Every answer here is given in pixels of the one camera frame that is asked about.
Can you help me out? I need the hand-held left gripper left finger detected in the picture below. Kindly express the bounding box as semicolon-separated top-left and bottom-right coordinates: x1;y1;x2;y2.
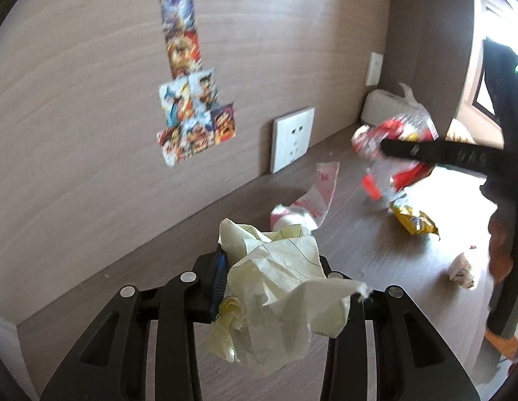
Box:
42;244;230;401

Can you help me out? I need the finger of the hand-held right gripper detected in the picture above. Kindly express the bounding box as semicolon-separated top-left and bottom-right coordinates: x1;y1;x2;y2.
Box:
379;138;490;173

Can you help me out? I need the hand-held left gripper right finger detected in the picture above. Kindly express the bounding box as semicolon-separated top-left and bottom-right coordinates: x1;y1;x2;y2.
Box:
317;255;481;401

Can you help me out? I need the red snack packet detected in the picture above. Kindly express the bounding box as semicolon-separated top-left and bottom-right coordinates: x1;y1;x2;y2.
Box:
352;114;438;189

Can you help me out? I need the yellow paper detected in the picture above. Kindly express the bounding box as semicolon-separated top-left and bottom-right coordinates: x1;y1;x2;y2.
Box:
203;217;370;379

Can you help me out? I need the person's right hand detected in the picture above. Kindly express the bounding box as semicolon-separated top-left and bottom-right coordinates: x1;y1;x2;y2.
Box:
487;213;515;285

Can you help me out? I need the white tissue sheet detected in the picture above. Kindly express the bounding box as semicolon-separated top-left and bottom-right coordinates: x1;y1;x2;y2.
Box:
398;82;427;113

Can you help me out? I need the yellow snack packet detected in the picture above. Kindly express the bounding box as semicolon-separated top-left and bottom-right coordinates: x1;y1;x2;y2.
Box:
388;198;440;241

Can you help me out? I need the clear wrapper with red label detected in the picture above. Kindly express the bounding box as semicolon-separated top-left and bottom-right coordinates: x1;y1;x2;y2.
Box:
362;171;393;205

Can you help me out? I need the white tissue box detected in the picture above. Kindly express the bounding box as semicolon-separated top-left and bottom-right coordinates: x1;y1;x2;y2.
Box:
362;89;432;129

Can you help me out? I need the white wrapper with red print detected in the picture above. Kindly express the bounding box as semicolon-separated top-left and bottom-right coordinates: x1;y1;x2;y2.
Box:
270;161;340;233

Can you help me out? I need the small crumpled white wrapper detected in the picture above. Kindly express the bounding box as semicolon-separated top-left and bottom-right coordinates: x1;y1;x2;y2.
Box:
447;250;479;291

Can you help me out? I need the cluster of cartoon stickers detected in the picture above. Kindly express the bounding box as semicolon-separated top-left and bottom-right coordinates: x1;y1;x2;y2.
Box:
156;0;237;168

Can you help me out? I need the small white wall socket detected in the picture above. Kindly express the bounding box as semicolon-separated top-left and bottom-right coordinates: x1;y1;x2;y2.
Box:
365;51;384;87

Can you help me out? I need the large white wall socket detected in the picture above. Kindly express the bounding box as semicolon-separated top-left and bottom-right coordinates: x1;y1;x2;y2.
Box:
269;107;316;175

